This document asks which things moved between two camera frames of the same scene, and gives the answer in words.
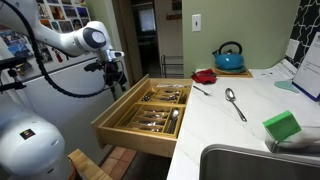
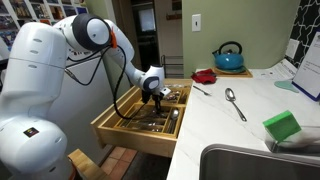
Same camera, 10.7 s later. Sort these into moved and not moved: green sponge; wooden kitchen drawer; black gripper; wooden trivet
Moved: black gripper
Not moved: wooden trivet; green sponge; wooden kitchen drawer
